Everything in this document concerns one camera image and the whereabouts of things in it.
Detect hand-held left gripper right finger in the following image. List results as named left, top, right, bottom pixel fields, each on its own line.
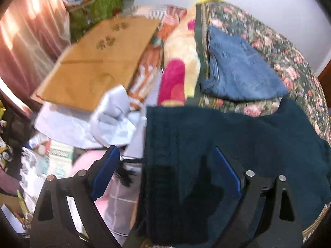
left=212, top=147, right=303, bottom=248

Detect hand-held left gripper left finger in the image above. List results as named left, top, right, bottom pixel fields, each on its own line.
left=30, top=145, right=122, bottom=248

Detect dark teal fleece pants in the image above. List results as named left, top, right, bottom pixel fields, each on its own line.
left=134, top=98, right=331, bottom=248

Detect pink checked bag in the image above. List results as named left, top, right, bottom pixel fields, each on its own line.
left=72, top=148, right=145, bottom=246

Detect white crumpled cloth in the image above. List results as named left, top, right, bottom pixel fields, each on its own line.
left=34, top=85, right=148, bottom=150

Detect pile of papers and packets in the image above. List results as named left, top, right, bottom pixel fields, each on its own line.
left=19, top=134, right=75, bottom=202

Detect pink and yellow blanket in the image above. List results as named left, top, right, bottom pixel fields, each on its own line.
left=158, top=5, right=205, bottom=106

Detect folded blue jeans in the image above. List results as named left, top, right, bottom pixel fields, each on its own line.
left=200, top=26, right=289, bottom=102

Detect flattened cardboard box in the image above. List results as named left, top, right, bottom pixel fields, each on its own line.
left=31, top=15, right=162, bottom=113

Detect orange striped cloth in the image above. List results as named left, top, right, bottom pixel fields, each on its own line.
left=127, top=5, right=188, bottom=109

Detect floral bedspread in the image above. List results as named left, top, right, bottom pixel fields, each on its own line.
left=194, top=1, right=331, bottom=241

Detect green patterned bag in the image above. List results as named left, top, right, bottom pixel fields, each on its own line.
left=68, top=0, right=124, bottom=43

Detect pink curtain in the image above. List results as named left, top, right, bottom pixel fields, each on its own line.
left=0, top=0, right=71, bottom=104

